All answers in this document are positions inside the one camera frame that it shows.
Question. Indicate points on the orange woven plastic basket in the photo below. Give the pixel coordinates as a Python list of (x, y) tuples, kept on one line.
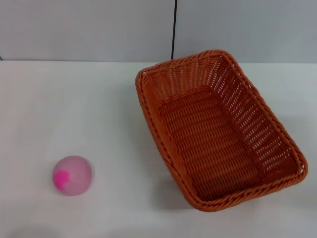
[(210, 138)]

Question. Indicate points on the pink soft ball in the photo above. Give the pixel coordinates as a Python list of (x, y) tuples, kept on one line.
[(76, 176)]

